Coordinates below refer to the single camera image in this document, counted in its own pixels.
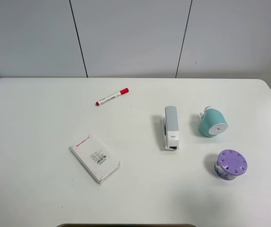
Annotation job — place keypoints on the teal pencil sharpener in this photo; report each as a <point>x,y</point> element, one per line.
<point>212,122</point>

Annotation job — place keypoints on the white and grey stapler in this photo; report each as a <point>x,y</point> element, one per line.
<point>170,128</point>

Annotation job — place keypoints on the red whiteboard marker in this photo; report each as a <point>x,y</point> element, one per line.
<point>115,95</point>

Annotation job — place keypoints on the white cardboard box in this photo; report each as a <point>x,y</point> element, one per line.
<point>95,158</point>

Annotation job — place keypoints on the purple lidded round container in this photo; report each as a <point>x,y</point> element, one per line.
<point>230,164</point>

